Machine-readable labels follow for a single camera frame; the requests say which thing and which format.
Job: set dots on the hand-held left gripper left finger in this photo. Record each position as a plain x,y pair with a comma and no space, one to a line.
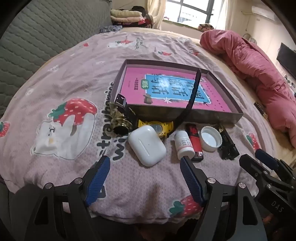
99,178

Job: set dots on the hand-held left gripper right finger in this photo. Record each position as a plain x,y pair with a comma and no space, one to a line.
192,178

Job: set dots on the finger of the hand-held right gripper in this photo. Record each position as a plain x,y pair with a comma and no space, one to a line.
267,160
254,169

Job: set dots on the black and gold small box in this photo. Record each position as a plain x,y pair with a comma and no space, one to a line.
227,148

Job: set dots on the white pill bottle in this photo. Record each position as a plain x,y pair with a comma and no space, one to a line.
182,143

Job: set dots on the red and black lighter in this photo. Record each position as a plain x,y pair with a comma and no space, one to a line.
194,139

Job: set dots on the white plastic bottle cap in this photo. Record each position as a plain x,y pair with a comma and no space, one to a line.
210,139

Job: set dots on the white earbuds case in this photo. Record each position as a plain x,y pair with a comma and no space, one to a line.
146,146

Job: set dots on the shallow grey cardboard box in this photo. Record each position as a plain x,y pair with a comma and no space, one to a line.
161,114

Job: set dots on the pink quilt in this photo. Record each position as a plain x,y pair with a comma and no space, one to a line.
254,64

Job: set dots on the pink and blue book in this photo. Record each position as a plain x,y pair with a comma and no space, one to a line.
136,85

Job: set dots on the black television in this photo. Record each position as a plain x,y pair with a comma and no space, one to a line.
288,60

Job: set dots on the purple strawberry print bed sheet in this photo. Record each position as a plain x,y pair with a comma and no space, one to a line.
76,76

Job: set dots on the brown patterned cloth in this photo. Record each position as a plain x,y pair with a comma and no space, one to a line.
206,27

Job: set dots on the white air conditioner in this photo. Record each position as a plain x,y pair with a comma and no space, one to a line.
263,12

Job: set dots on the cream curtain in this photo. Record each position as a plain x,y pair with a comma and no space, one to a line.
157,14
227,16

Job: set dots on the blue patterned cloth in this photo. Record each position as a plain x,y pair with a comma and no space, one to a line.
111,29

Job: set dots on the grey quilted headboard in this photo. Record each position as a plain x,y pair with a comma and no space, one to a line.
46,30

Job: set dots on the stack of folded clothes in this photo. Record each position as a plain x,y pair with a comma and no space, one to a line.
145,24

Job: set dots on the pink folded blanket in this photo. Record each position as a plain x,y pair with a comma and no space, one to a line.
127,19

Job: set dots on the window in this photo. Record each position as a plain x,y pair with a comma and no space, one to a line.
192,14

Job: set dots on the beige folded blanket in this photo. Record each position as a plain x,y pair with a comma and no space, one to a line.
124,12

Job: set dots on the black garment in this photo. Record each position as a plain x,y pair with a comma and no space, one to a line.
138,9

